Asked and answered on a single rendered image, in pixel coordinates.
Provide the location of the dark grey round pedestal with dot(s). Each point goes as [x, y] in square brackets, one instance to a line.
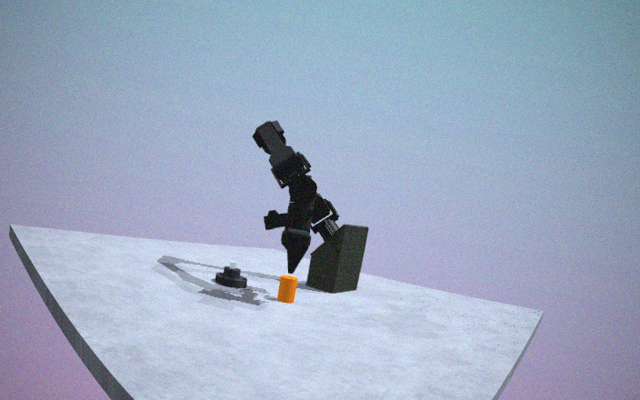
[231, 277]

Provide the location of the orange knob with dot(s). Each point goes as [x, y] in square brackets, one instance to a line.
[287, 287]

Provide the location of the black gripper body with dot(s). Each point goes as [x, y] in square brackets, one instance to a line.
[301, 217]

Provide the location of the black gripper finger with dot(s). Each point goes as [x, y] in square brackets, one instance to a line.
[294, 255]

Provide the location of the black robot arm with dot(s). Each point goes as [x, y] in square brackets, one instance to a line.
[289, 167]

